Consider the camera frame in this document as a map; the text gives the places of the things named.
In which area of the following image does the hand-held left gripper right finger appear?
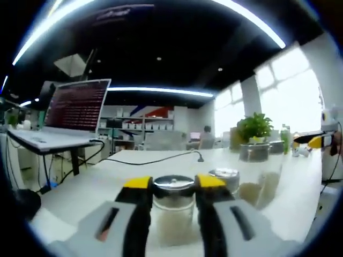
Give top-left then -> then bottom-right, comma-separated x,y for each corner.
194,173 -> 302,257

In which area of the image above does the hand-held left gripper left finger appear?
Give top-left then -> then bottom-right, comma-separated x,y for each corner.
50,175 -> 154,257

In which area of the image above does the glass seasoning bottle steel lid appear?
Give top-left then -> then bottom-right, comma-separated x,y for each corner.
237,141 -> 271,211
207,167 -> 241,198
267,140 -> 285,188
151,175 -> 198,246

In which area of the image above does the green drink bottle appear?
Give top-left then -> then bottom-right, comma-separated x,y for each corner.
280,124 -> 292,155

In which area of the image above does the person's right hand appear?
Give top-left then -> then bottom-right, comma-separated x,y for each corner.
330,132 -> 343,156

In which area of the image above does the white game controller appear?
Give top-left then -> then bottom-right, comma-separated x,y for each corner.
297,146 -> 313,158

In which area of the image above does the large bright window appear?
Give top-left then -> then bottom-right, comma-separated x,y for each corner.
254,42 -> 324,134
214,82 -> 246,137

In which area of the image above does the green potted plant white pot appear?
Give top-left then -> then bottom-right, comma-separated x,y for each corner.
237,112 -> 274,144

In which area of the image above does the brown paper bag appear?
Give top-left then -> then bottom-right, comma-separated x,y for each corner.
229,127 -> 242,150

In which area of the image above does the grey mesh office chair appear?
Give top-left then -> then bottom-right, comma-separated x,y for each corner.
144,130 -> 187,151

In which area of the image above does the white storage shelf rack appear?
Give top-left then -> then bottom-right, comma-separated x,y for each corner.
98,107 -> 175,150

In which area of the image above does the row of white storage bins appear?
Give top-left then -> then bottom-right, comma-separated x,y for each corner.
123,123 -> 174,131

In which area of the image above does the long ceiling light strip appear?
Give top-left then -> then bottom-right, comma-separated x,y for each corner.
107,87 -> 214,97
12,0 -> 287,66

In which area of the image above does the white laptop red-text screen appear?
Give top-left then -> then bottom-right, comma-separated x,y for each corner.
7,78 -> 113,155

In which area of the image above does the small leafy plant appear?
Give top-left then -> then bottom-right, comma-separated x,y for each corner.
5,108 -> 19,126

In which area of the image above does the white ceiling air conditioner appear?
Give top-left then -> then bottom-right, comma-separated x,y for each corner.
53,53 -> 92,78

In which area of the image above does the black power cable with plug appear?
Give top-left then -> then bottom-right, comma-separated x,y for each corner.
90,138 -> 205,165

